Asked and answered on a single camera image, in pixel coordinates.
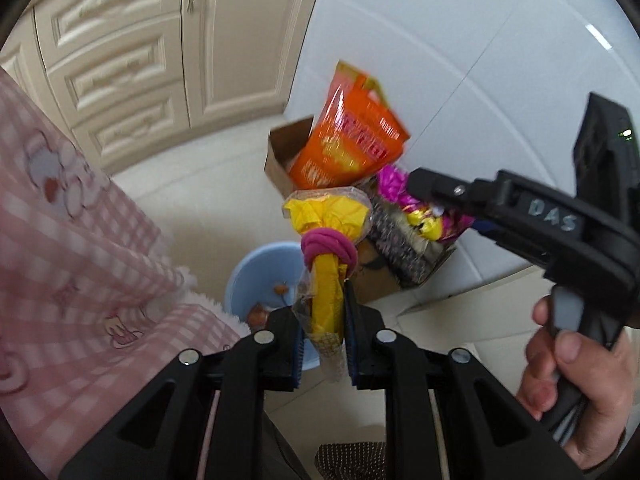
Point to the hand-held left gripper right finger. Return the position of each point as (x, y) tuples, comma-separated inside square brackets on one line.
[(353, 355)]

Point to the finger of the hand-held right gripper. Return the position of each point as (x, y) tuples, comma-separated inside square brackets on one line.
[(440, 187)]

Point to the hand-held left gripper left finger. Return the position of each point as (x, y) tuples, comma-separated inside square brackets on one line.
[(296, 355)]

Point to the magenta and yellow decorations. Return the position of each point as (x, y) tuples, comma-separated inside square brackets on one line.
[(395, 182)]

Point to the clear packet with yellow contents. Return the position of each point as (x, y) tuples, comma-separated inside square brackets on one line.
[(327, 290)]

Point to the blue plastic bucket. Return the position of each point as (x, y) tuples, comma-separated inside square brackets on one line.
[(255, 272)]

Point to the person's right hand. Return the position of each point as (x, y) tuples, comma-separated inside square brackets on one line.
[(610, 400)]

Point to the small orange scrap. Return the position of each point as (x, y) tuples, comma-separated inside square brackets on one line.
[(258, 315), (280, 289)]

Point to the black dotted bag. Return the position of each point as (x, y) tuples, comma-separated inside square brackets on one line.
[(395, 250)]

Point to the large orange bag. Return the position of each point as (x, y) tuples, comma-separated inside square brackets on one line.
[(345, 140)]

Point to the dark dotted cloth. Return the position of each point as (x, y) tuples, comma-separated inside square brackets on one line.
[(350, 462)]

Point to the brown cardboard box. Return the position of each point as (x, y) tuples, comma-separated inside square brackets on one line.
[(285, 150)]

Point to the pink checkered tablecloth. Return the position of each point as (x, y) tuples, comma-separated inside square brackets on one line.
[(75, 270)]

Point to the cream cabinet door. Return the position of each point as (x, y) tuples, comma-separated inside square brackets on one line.
[(250, 35)]

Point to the cream cabinet drawer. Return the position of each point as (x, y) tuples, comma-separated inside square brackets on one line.
[(137, 122), (107, 5), (120, 67)]

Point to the cream kitchen cabinet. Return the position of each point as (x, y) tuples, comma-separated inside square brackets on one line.
[(165, 35)]

